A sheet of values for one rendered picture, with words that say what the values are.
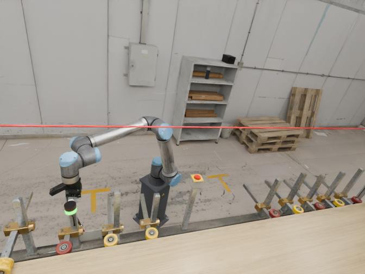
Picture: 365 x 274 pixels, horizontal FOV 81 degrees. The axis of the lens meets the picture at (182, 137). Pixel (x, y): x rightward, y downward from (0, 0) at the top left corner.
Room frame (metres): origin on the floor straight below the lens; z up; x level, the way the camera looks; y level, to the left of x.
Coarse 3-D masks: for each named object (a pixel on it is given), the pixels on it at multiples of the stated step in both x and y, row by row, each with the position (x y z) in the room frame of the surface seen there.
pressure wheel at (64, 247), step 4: (60, 244) 0.70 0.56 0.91; (64, 244) 0.70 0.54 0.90; (68, 244) 0.71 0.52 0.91; (56, 248) 0.67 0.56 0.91; (60, 248) 0.68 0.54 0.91; (64, 248) 0.68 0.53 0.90; (68, 248) 0.68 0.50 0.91; (56, 252) 0.65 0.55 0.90; (60, 252) 0.66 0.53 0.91; (64, 252) 0.66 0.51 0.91; (68, 252) 0.67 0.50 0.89
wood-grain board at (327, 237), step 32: (256, 224) 1.13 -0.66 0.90; (288, 224) 1.19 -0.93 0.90; (320, 224) 1.25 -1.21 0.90; (352, 224) 1.32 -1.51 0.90; (64, 256) 0.64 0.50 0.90; (96, 256) 0.68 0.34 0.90; (128, 256) 0.71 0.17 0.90; (160, 256) 0.75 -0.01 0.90; (192, 256) 0.79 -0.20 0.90; (224, 256) 0.83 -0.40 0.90; (256, 256) 0.87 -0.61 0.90; (288, 256) 0.91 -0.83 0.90; (320, 256) 0.96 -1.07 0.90; (352, 256) 1.01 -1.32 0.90
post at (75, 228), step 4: (68, 200) 0.81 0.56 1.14; (72, 200) 0.82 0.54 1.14; (76, 212) 0.84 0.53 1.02; (76, 216) 0.83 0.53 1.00; (72, 220) 0.81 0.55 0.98; (76, 220) 0.82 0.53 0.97; (72, 224) 0.81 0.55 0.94; (76, 224) 0.82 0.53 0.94; (72, 228) 0.81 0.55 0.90; (76, 228) 0.82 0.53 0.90; (76, 240) 0.81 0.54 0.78; (76, 244) 0.81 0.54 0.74
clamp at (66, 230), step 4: (60, 228) 0.81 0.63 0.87; (64, 228) 0.82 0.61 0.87; (68, 228) 0.82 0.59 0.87; (80, 228) 0.84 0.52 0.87; (64, 232) 0.79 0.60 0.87; (68, 232) 0.80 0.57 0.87; (72, 232) 0.80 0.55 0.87; (76, 232) 0.81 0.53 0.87; (80, 232) 0.82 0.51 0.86; (60, 236) 0.78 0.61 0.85; (72, 236) 0.80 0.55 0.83; (76, 236) 0.81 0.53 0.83
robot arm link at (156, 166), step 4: (152, 160) 1.70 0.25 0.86; (156, 160) 1.69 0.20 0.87; (160, 160) 1.70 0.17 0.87; (152, 164) 1.67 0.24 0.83; (156, 164) 1.65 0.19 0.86; (160, 164) 1.65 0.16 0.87; (152, 168) 1.67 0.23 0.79; (156, 168) 1.64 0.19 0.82; (160, 168) 1.63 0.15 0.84; (152, 172) 1.66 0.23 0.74; (156, 172) 1.63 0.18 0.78; (156, 176) 1.64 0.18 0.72
